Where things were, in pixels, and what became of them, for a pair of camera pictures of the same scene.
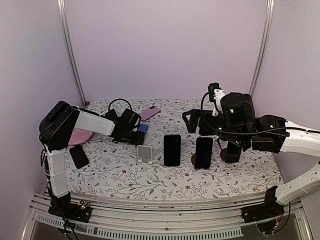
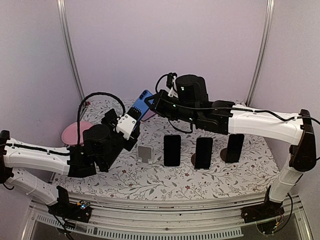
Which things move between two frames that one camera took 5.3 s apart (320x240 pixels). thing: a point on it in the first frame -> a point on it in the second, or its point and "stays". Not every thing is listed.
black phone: x=203 y=152 stays
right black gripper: x=191 y=125 -> x=157 y=105
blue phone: x=143 y=128 -> x=140 y=103
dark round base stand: x=193 y=159 stays
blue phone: x=172 y=148 stays
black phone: x=233 y=153 stays
